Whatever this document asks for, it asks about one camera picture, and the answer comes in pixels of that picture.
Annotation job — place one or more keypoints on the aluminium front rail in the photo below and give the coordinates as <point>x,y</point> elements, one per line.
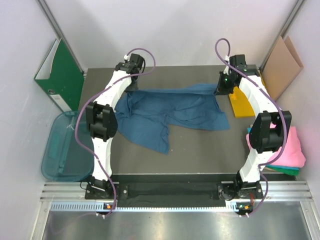
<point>287,213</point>

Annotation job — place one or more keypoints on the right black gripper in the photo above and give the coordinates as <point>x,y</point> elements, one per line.
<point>220,89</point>

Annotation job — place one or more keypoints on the grey slotted cable duct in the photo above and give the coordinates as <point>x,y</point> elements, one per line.
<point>105,207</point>

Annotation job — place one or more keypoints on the green ring binder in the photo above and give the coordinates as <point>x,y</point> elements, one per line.
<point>60,78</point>

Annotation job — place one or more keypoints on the aluminium corner post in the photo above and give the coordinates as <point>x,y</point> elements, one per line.
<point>293,14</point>
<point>57,30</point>

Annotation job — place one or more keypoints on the green folded t shirt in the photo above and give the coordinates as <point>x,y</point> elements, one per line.
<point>287,171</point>

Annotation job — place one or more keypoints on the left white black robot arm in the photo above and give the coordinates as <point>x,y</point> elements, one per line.
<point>102,124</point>

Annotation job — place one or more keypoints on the left aluminium corner post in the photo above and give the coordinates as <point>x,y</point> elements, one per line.
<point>57,30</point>

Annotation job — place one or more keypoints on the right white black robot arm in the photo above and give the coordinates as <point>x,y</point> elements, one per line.
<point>269,132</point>

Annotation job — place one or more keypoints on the teal transparent plastic bin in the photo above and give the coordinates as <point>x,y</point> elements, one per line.
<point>64,160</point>

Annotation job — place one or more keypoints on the brown cardboard folder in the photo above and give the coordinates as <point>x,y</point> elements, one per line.
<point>282,67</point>

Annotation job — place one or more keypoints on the pink folded t shirt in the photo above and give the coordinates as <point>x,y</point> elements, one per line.
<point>295,150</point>

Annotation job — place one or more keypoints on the right aluminium corner post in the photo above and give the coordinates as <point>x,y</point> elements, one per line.
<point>293,14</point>

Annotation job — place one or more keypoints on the yellow padded envelope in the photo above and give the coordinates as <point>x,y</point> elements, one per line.
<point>241,105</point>

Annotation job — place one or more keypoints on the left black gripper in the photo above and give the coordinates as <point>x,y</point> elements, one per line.
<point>131,88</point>

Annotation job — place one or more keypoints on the blue t shirt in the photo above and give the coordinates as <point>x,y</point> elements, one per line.
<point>144,116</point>

